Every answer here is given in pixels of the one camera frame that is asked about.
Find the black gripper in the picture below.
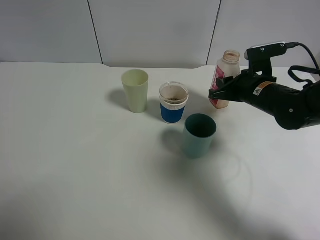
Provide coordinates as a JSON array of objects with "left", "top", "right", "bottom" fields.
[{"left": 208, "top": 69, "right": 277, "bottom": 108}]

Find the clear bottle with pink label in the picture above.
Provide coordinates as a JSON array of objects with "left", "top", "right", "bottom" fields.
[{"left": 209, "top": 49, "right": 241, "bottom": 110}]

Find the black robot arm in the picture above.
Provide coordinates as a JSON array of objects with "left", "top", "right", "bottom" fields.
[{"left": 208, "top": 70, "right": 320, "bottom": 130}]

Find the teal green plastic cup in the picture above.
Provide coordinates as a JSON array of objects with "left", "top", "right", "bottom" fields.
[{"left": 182, "top": 113, "right": 217, "bottom": 159}]

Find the clear cup with blue sleeve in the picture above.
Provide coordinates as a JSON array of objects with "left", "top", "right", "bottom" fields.
[{"left": 159, "top": 81, "right": 189, "bottom": 124}]

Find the pale yellow plastic cup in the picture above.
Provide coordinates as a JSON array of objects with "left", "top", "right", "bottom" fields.
[{"left": 121, "top": 69, "right": 149, "bottom": 114}]

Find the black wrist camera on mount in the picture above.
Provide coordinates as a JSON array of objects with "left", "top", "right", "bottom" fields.
[{"left": 244, "top": 41, "right": 287, "bottom": 77}]

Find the black camera cable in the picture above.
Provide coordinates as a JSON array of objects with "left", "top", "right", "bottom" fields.
[{"left": 284, "top": 42, "right": 320, "bottom": 88}]

